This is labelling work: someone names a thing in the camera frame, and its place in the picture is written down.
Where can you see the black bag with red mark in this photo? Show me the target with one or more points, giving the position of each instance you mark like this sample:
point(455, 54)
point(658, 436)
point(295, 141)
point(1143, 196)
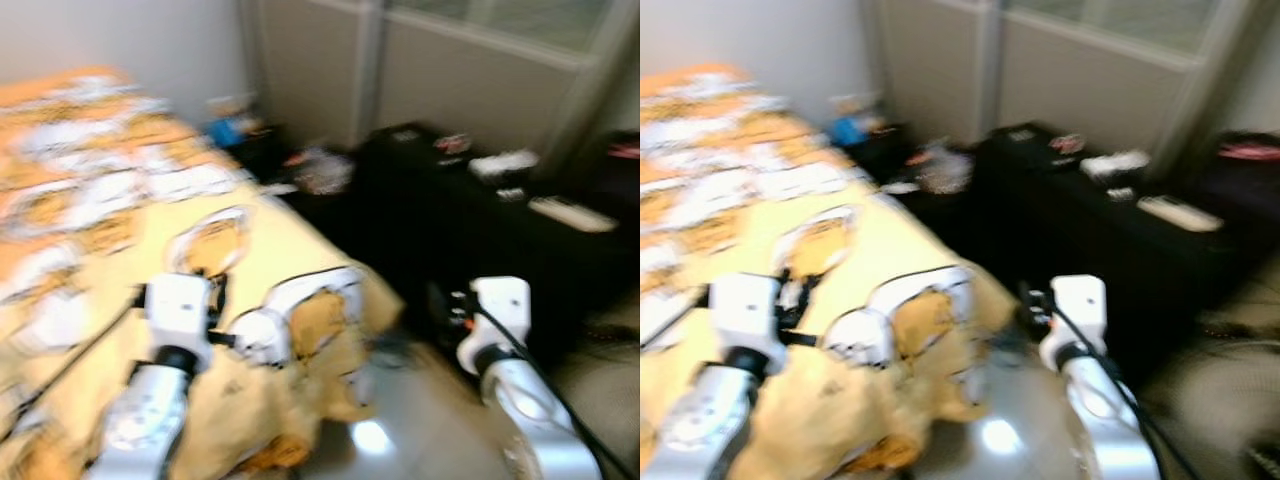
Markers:
point(1245, 185)
point(622, 180)

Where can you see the white box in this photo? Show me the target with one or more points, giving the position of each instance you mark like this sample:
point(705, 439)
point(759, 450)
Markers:
point(505, 163)
point(1113, 163)

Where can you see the black desk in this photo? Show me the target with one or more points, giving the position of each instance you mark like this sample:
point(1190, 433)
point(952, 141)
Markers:
point(1080, 250)
point(450, 240)

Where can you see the black bedside stand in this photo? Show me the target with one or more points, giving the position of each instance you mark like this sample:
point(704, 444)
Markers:
point(270, 165)
point(890, 168)

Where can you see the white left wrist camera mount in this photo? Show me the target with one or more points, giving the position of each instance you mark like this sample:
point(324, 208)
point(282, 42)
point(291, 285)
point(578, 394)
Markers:
point(745, 310)
point(178, 310)

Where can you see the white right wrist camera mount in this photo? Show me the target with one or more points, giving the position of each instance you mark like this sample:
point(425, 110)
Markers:
point(503, 305)
point(1080, 305)

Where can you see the blue small item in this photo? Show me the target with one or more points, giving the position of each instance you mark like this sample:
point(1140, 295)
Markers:
point(855, 128)
point(232, 130)

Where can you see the small grey item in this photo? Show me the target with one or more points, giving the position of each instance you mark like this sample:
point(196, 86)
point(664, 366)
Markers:
point(511, 194)
point(1120, 194)

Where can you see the red and white small item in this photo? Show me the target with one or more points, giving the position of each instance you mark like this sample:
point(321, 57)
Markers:
point(453, 143)
point(1067, 143)

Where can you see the white long flat device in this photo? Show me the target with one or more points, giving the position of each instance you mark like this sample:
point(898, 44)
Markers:
point(572, 213)
point(1180, 213)

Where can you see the orange duck-print blanket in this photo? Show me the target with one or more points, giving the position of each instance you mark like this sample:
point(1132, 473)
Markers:
point(740, 150)
point(100, 150)

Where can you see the white patterned bag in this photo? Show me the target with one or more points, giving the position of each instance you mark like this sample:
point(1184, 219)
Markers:
point(943, 170)
point(322, 172)

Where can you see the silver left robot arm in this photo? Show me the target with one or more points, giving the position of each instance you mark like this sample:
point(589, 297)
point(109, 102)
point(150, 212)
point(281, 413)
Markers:
point(705, 430)
point(145, 425)

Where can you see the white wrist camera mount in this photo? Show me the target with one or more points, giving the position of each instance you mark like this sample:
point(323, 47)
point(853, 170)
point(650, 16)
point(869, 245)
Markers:
point(178, 310)
point(745, 310)
point(1080, 305)
point(503, 305)

